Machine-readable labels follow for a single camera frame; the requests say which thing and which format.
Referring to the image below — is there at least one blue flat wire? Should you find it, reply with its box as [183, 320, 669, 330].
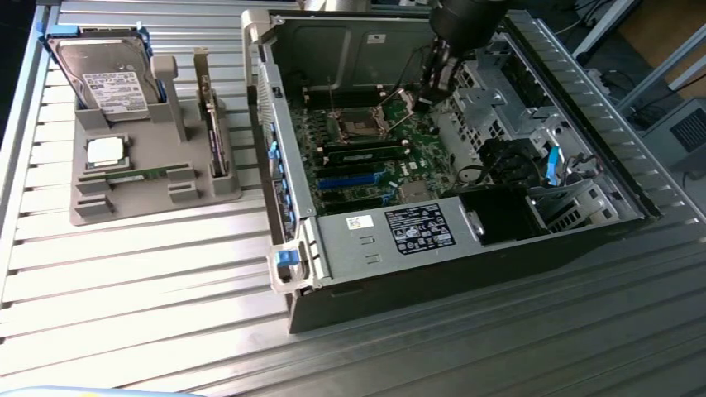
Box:
[542, 144, 564, 188]

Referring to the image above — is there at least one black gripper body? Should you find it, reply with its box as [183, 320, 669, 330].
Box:
[428, 0, 523, 57]

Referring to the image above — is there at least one black wire bundle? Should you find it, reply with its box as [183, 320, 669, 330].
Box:
[476, 138, 544, 185]

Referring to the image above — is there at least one metal disk bay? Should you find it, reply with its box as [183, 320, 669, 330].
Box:
[448, 35, 597, 144]

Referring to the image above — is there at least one blue case latch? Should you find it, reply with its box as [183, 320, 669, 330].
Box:
[271, 247, 300, 270]

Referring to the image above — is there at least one blue disk carrier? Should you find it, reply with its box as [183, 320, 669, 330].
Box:
[36, 23, 167, 107]

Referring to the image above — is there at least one blue expansion slot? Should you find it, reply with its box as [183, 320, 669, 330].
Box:
[316, 173, 388, 192]

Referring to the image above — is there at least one green motherboard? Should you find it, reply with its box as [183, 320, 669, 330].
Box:
[290, 87, 460, 217]

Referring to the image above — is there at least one graphics card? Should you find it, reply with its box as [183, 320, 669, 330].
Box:
[192, 46, 232, 179]

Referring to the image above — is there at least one black open PC case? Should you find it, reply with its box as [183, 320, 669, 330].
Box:
[240, 7, 665, 334]

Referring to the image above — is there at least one metal socket cover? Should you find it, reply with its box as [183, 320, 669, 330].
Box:
[376, 88, 418, 117]

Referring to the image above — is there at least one grey computer tower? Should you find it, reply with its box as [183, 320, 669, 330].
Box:
[641, 95, 706, 177]

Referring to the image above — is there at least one light blue object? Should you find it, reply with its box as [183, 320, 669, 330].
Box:
[0, 384, 115, 397]

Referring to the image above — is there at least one grey power supply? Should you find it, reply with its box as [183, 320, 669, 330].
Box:
[315, 196, 490, 287]

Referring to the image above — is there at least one CPU socket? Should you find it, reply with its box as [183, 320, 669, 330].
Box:
[328, 108, 388, 145]

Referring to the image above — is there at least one loose green RAM stick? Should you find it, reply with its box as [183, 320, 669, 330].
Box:
[103, 164, 192, 182]

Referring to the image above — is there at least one white power strip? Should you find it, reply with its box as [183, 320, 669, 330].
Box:
[582, 67, 614, 97]

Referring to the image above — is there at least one black RAM slot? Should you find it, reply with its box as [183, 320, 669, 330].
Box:
[302, 86, 384, 111]
[322, 138, 408, 151]

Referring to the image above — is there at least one silver hard disk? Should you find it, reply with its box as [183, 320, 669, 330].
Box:
[56, 38, 160, 122]

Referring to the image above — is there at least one black power supply label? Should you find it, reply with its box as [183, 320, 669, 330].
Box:
[382, 201, 460, 255]

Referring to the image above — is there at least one thin metal locking lever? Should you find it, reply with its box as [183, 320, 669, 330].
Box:
[327, 75, 339, 122]

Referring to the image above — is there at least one installed green RAM stick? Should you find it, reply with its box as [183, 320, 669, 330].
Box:
[324, 145, 410, 165]

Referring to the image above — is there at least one white desk leg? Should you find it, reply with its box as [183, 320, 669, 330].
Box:
[570, 0, 627, 60]

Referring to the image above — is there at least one silver CPU chip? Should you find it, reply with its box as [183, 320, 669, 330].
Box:
[85, 135, 132, 170]

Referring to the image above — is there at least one black expansion slot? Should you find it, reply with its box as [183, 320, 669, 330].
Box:
[319, 188, 391, 208]
[318, 162, 399, 179]

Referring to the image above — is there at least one grey parts rack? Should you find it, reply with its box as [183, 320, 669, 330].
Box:
[68, 55, 248, 227]

